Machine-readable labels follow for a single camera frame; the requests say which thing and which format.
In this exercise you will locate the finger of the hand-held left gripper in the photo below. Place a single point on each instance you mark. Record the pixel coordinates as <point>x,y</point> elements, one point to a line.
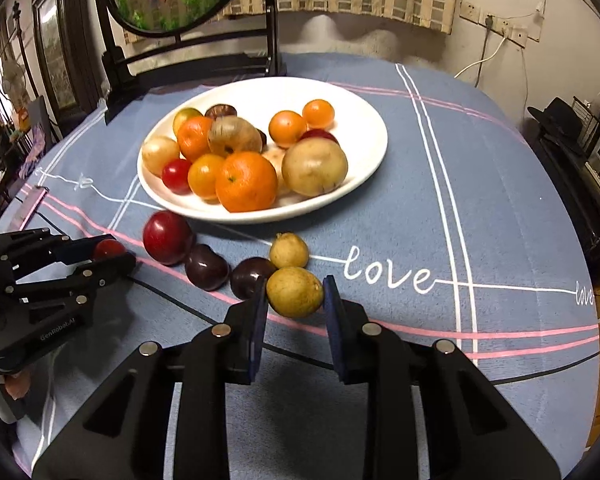
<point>115,266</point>
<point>82,247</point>

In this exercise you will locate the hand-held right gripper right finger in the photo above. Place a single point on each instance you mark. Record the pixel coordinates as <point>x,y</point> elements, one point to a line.
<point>334,340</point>

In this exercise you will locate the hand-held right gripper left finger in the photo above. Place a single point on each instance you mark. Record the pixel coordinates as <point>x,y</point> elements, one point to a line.
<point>257,340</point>

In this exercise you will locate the small red cherry tomato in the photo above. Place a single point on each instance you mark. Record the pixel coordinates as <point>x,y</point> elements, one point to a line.
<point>108,249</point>

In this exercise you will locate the small yellow round fruit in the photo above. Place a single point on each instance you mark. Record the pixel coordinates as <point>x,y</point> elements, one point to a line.
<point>295,292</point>
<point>288,250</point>

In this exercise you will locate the pale yellow round fruit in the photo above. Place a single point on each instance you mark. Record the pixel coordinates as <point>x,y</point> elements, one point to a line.
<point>159,154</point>

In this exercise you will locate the orange yellow tomato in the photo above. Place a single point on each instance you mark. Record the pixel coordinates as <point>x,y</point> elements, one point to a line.
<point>205,176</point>

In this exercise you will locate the orange mandarin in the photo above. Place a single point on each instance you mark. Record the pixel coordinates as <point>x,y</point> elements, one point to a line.
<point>246,181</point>
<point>194,136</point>

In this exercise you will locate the yellow green tomato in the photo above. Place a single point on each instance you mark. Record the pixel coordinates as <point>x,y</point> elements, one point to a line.
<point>185,116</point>

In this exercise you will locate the yellow passion fruit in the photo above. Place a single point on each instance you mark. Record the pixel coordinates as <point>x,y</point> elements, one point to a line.
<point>314,167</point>

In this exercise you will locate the pale pepino melon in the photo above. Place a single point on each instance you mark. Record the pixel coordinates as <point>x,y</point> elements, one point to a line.
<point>276,162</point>

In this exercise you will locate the wrinkled dark passion fruit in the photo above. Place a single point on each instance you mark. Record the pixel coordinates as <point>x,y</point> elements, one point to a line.
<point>221,110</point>

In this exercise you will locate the large red plum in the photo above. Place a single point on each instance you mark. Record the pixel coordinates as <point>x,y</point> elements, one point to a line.
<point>318,136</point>

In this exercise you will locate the white oval plate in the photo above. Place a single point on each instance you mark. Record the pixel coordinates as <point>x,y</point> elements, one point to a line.
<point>360,130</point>

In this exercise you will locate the person's left hand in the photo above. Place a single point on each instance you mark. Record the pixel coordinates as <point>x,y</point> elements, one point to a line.
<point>17,385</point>

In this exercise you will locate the dark purple plum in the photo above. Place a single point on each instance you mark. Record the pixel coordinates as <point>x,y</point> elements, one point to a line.
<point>206,266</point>
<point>247,275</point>

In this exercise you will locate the smartphone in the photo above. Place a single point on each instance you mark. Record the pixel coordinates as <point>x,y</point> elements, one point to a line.
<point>30,205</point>

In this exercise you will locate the white electric fan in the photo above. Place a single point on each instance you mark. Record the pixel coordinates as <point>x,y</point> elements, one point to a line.
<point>11,75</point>

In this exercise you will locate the dark brown passion fruit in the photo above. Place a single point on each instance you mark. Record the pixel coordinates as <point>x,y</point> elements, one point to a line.
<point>262,138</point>

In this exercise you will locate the blue striped tablecloth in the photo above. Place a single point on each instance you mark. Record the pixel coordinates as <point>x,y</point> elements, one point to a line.
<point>480,210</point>

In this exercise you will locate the dark wood framed panel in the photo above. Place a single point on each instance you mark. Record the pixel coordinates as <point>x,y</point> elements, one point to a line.
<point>55,50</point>

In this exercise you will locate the small orange tangerine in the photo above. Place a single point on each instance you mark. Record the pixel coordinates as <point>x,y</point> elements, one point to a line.
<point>286,127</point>
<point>318,113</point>

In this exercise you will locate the black side cabinet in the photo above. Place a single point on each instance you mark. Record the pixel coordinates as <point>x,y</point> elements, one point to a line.
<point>580,195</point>

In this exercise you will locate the black hat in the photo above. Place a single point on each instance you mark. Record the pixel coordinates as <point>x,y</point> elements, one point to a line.
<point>560,115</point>

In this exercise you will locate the white wall socket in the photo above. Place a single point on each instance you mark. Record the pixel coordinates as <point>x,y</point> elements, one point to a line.
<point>497,22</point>
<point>519,35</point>
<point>470,10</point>

